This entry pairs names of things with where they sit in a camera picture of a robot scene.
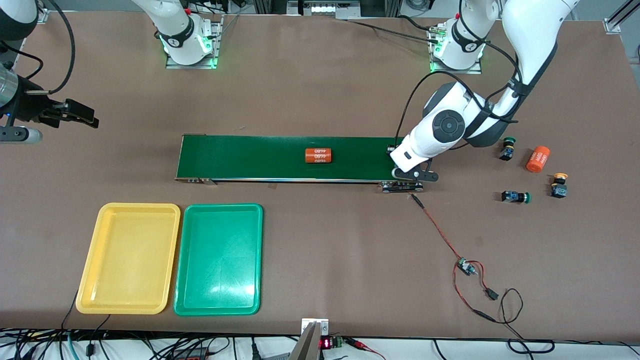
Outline orange cylinder white print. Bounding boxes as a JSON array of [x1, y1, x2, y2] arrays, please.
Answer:
[[525, 145, 551, 174], [305, 147, 333, 165]]

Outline green push button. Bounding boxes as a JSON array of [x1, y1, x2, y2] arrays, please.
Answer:
[[498, 137, 517, 162], [501, 190, 532, 205]]

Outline yellow push button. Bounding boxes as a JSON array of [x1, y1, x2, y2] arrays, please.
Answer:
[[550, 173, 570, 199]]

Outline green conveyor belt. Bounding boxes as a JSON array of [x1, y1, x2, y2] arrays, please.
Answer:
[[174, 133, 425, 194]]

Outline yellow plastic tray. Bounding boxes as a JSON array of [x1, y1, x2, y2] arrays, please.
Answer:
[[75, 202, 181, 315]]

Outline silver metal device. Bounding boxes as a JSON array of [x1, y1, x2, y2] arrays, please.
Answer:
[[299, 0, 340, 16]]

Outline red clip lead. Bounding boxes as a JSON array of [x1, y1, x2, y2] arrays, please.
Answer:
[[345, 338, 387, 360]]

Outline green plastic tray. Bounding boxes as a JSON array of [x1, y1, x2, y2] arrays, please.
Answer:
[[173, 203, 264, 317]]

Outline gray metal stand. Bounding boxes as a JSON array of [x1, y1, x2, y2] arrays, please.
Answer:
[[287, 321, 323, 360]]

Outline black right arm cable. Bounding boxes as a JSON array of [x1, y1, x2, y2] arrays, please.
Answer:
[[25, 0, 76, 96]]

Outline red black conveyor wire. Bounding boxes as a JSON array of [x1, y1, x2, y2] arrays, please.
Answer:
[[410, 193, 465, 265]]

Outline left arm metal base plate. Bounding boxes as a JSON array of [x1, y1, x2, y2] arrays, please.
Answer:
[[427, 24, 483, 75]]

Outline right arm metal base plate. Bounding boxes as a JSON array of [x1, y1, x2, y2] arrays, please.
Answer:
[[165, 14, 224, 70]]

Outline red wire black connector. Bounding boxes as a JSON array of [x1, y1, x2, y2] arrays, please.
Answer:
[[452, 260, 501, 323]]

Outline silver metal bracket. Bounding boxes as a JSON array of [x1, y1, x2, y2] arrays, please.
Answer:
[[301, 318, 330, 335]]

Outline thin black cable loop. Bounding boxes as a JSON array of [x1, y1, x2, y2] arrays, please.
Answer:
[[497, 287, 556, 355]]

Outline black cable with plug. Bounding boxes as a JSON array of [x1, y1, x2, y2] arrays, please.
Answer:
[[86, 314, 112, 357]]

